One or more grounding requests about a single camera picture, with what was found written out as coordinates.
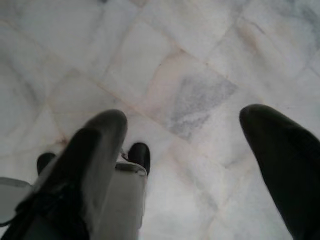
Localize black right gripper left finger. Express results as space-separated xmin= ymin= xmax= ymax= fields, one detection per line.
xmin=0 ymin=109 xmax=129 ymax=240

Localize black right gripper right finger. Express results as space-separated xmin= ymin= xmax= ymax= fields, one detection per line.
xmin=239 ymin=103 xmax=320 ymax=240

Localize grey robot right leg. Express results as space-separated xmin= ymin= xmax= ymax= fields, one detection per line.
xmin=99 ymin=142 xmax=151 ymax=240

